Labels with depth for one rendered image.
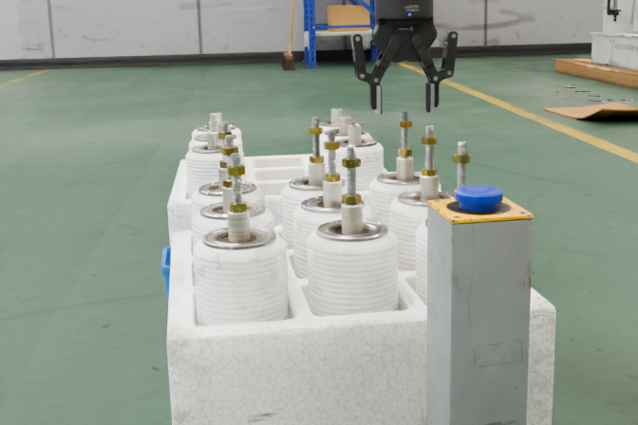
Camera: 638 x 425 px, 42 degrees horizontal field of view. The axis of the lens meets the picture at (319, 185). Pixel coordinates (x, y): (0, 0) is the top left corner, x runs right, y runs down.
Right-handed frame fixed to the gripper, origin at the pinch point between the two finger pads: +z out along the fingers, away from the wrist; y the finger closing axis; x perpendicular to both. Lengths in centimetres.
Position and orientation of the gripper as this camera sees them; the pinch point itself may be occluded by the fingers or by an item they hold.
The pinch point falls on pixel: (403, 102)
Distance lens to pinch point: 110.2
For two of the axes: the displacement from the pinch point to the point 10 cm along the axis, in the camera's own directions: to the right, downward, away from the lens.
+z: 0.2, 9.8, 2.1
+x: -0.9, -2.1, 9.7
